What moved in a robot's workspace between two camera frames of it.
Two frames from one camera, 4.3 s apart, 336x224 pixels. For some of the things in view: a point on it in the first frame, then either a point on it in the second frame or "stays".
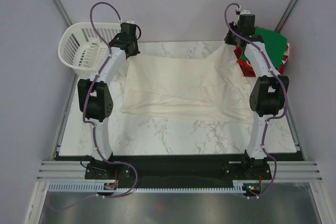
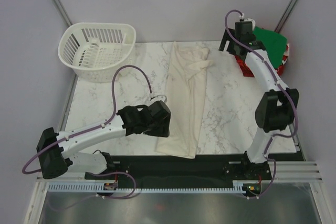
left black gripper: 135,52 -> 163,130
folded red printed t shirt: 246,68 stays
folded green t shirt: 275,43 stays
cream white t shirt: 210,87 -> 186,88
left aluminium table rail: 64,117 stays
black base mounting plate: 177,172 stays
